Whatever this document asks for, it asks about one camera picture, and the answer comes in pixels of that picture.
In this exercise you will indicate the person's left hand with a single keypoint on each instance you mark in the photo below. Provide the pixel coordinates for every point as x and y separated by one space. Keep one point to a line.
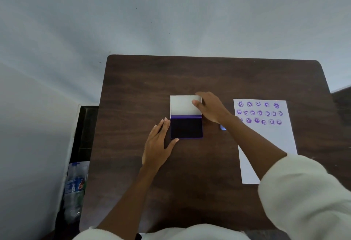
155 149

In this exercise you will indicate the person's right hand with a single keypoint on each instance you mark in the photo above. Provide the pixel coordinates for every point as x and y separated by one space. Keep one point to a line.
214 108

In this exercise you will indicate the person's left middle finger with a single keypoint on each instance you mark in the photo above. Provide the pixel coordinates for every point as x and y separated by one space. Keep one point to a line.
160 129

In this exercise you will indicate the person's right thumb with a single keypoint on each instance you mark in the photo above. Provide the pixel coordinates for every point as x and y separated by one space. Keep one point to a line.
198 105

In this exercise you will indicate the person's left thumb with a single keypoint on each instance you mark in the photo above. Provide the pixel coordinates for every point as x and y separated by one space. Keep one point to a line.
173 143

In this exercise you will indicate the person's left little finger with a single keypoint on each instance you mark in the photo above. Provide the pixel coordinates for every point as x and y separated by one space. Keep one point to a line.
147 140

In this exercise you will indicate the purple ink pad with lid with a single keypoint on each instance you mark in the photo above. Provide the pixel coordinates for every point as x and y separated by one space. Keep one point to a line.
186 128

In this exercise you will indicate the person's right forearm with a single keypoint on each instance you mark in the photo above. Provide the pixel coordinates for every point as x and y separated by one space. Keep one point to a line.
252 146

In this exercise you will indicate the person's left forearm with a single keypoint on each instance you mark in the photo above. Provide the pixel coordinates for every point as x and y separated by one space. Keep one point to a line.
129 198

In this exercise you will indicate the small round stamp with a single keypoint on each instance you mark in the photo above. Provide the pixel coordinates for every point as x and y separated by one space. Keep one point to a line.
223 127

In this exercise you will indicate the white paper with purple stamps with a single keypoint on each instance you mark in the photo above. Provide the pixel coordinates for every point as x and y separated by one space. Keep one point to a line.
279 138

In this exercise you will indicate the clear bottle with blue label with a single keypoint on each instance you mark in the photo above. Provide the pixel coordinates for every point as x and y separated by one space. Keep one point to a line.
71 190

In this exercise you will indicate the clear plastic bag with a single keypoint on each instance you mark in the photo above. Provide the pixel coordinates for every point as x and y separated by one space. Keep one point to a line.
71 209

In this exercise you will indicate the white fleece sweater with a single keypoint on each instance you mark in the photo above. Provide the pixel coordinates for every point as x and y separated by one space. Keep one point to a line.
301 201

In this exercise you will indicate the dark wooden furniture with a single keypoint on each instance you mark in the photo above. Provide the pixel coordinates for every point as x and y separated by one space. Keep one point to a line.
342 102

